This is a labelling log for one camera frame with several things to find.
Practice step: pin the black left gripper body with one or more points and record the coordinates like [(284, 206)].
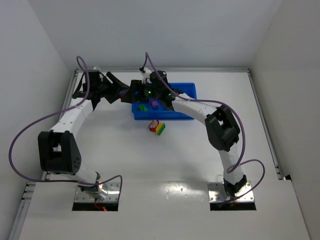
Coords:
[(107, 89)]

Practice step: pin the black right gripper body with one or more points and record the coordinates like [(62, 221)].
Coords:
[(135, 91)]

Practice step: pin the green lego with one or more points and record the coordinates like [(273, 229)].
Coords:
[(142, 108)]

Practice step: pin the purple rectangular lego brick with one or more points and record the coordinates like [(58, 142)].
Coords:
[(154, 104)]

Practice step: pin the red lego with pink cloud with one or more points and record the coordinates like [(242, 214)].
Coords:
[(153, 125)]

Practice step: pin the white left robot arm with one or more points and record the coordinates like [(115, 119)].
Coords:
[(58, 151)]

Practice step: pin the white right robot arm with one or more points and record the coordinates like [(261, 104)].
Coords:
[(221, 126)]

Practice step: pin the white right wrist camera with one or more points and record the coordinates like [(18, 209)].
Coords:
[(145, 72)]

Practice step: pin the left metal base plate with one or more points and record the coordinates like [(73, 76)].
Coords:
[(103, 193)]

